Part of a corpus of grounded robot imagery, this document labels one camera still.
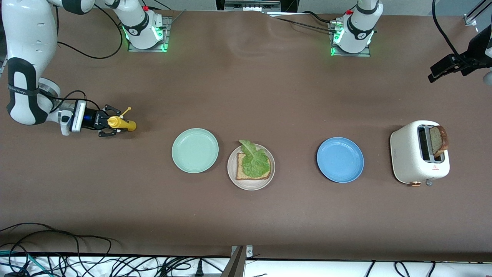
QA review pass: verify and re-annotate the white two-slot toaster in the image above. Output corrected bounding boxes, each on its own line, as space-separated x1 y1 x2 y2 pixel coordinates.
390 120 450 187

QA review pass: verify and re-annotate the teal cable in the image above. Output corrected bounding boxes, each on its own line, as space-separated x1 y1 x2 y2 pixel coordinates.
0 250 48 277

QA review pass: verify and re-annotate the black braided cable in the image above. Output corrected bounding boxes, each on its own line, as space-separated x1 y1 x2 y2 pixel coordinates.
269 15 339 33

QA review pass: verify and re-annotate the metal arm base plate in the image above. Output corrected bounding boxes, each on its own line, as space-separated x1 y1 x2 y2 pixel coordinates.
329 20 372 58
128 15 172 53

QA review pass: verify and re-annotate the black looped floor cable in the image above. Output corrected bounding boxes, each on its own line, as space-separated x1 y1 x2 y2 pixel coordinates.
0 222 116 255

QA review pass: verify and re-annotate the aluminium frame profile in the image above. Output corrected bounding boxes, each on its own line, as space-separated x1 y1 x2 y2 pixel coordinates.
464 0 492 27

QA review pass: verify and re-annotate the mint green plate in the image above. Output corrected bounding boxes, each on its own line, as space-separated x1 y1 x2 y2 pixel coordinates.
171 128 219 174

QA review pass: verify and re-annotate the grey metal fixture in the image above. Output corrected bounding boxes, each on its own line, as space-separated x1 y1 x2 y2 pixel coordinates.
224 0 282 12

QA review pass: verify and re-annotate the yellow mustard squeeze bottle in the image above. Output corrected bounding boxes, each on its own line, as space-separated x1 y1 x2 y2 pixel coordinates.
108 107 137 132

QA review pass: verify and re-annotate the blue plate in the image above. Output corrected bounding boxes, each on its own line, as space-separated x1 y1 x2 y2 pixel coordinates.
316 137 364 184

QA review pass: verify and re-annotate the green lettuce leaf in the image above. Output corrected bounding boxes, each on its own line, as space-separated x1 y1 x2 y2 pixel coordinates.
239 140 271 179

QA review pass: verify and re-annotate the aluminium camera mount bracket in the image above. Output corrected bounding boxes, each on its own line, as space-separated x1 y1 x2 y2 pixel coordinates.
221 245 254 277

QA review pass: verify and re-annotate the beige plate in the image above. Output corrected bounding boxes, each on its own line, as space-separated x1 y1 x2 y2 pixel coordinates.
227 144 276 191

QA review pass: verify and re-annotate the thin black cable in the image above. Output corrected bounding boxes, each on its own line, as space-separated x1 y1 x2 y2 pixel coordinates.
302 11 335 23

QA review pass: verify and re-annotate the brown bread slice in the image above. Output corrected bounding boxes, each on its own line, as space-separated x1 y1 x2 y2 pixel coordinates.
429 125 449 157
236 153 272 181

